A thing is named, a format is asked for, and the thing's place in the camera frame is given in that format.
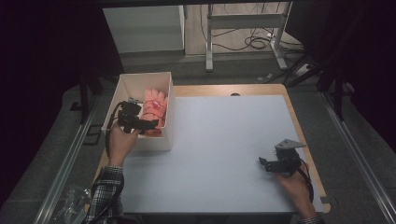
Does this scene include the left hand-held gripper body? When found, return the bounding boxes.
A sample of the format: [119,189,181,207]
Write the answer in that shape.
[117,97,144,135]

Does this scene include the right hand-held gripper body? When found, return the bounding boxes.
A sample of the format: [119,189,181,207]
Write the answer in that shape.
[274,138,307,177]

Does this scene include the pink glove with red string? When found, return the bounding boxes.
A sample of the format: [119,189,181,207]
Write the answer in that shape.
[139,88,169,137]

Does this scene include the white box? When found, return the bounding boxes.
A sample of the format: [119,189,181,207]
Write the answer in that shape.
[101,72,176,153]

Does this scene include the person's left hand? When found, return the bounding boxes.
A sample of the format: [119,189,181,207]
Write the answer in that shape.
[107,122,140,168]

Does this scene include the person's right hand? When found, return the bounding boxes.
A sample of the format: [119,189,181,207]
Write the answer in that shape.
[276,167,318,219]

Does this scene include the black metal stand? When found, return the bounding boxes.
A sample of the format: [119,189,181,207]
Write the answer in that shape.
[285,51,347,122]
[69,72,105,125]

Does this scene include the light grey table mat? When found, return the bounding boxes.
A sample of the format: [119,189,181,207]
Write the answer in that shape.
[120,94,325,215]

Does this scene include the white cabinet panel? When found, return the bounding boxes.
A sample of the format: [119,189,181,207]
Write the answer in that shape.
[102,5,186,54]

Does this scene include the white power strip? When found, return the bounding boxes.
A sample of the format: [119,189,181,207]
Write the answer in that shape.
[293,63,311,77]

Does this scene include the dark curtain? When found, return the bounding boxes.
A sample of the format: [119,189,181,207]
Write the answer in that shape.
[0,0,124,203]
[285,0,396,154]

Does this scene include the clear plastic bag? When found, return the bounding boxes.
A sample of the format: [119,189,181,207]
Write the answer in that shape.
[56,185,92,224]

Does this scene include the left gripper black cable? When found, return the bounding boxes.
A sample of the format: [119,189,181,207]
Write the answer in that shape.
[105,102,124,158]

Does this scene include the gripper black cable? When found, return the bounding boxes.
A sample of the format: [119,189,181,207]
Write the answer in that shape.
[105,102,124,158]
[298,158,315,203]

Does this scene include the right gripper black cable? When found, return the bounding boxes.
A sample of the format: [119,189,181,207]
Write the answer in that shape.
[298,158,315,203]

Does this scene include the black floor bracket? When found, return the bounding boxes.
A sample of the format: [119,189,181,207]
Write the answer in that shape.
[81,123,104,146]

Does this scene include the metal floor rail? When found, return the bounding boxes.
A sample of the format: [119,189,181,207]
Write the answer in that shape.
[32,101,105,224]
[319,91,396,224]

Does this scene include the black floor cables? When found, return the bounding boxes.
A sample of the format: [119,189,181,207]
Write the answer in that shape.
[211,27,305,53]

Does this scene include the white metal desk frame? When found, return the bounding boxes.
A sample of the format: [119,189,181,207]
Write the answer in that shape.
[205,1,294,73]

